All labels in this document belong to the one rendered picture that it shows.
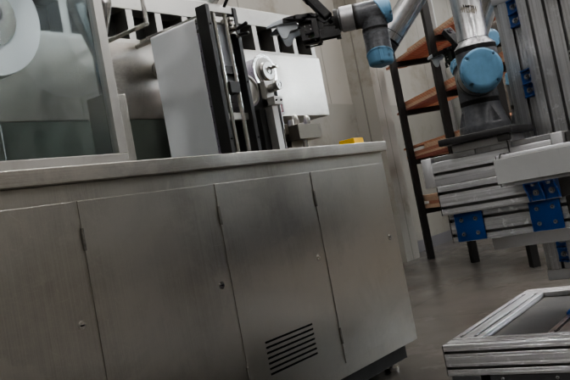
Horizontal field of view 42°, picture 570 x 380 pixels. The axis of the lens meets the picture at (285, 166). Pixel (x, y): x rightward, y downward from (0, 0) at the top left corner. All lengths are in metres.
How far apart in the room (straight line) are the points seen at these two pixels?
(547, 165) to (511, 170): 0.09
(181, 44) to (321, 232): 0.85
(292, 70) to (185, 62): 1.03
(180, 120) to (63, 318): 1.15
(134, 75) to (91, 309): 1.26
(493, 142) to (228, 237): 0.82
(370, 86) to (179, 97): 4.68
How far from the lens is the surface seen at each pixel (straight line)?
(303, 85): 3.73
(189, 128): 2.75
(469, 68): 2.13
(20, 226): 1.80
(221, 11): 2.67
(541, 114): 2.40
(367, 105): 7.32
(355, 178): 2.84
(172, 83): 2.81
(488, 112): 2.26
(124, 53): 2.92
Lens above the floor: 0.70
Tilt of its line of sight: 3 degrees up
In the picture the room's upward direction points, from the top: 11 degrees counter-clockwise
